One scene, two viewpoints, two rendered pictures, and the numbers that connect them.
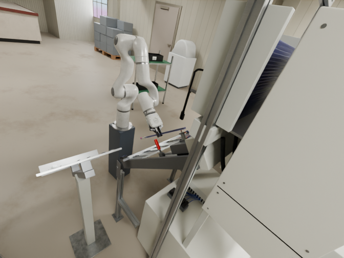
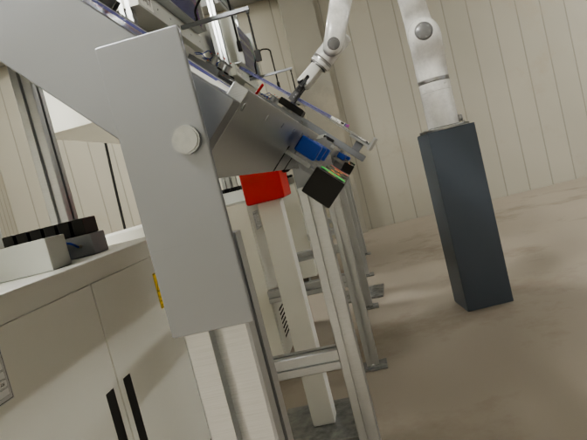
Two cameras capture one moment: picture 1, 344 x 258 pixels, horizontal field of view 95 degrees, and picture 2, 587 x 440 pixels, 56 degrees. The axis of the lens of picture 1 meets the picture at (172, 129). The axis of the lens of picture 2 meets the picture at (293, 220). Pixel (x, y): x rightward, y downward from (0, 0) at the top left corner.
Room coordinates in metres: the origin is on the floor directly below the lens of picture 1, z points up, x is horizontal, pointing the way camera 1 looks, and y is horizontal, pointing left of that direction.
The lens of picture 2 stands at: (2.84, -1.15, 0.66)
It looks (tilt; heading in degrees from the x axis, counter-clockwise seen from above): 4 degrees down; 151
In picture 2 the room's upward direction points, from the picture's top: 14 degrees counter-clockwise
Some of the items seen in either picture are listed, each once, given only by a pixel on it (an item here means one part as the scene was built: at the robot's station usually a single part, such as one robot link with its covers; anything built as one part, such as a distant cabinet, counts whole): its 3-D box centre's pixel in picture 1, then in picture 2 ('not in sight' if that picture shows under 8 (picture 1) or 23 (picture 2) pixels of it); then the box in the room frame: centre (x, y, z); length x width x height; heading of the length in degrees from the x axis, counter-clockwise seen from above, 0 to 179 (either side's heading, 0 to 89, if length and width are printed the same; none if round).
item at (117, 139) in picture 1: (120, 151); (464, 216); (1.27, 0.48, 0.35); 0.18 x 0.18 x 0.70; 59
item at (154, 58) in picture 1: (149, 57); not in sight; (3.34, 0.81, 1.01); 0.57 x 0.17 x 0.11; 143
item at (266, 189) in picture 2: not in sight; (291, 285); (1.56, -0.49, 0.39); 0.24 x 0.24 x 0.78; 53
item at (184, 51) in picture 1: (180, 63); not in sight; (5.35, 0.28, 0.68); 0.69 x 0.61 x 1.35; 59
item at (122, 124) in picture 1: (122, 117); (438, 106); (1.27, 0.48, 0.79); 0.19 x 0.19 x 0.18
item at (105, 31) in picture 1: (112, 37); not in sight; (6.97, 3.29, 0.66); 1.31 x 0.88 x 1.33; 59
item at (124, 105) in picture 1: (127, 97); (427, 51); (1.29, 0.46, 1.00); 0.19 x 0.12 x 0.24; 136
